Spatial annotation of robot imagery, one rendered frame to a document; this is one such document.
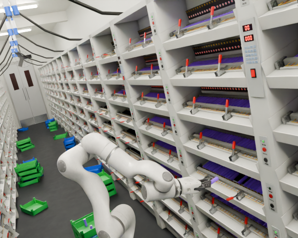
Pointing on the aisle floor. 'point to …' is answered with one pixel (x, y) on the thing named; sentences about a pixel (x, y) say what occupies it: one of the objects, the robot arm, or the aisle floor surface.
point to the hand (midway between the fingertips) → (205, 183)
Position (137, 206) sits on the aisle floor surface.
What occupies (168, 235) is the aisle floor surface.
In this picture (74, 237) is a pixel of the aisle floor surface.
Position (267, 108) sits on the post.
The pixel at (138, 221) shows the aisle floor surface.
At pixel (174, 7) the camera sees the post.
